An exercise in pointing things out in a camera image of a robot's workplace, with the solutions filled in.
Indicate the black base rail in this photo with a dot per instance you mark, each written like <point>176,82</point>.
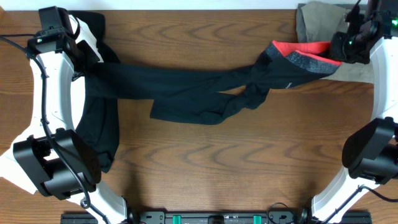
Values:
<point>275,215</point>

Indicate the black leggings with red waistband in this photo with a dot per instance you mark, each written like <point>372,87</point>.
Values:
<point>210,97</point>

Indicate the black shirt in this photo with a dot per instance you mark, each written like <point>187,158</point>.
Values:
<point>99,125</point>

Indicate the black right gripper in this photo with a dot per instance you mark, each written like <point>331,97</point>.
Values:
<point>336,51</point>

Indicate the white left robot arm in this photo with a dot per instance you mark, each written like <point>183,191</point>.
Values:
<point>73,136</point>

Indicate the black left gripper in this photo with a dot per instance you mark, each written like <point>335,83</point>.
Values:
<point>92,57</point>

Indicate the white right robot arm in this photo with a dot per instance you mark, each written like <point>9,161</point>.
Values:
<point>369,159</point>

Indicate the olive khaki garment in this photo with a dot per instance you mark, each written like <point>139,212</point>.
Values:
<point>318,21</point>

